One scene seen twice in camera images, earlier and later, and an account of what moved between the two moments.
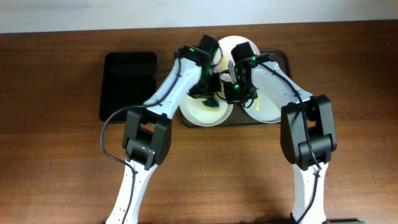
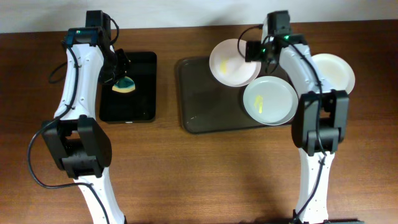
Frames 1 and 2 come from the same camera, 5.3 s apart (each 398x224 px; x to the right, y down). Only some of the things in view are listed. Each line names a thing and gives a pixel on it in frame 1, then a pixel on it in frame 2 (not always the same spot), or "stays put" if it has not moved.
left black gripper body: [209, 86] to [116, 68]
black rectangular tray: [127, 79] stays put
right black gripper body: [240, 93] to [258, 51]
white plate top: [222, 55] stays put
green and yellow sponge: [211, 104] to [124, 84]
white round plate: [193, 111] to [337, 70]
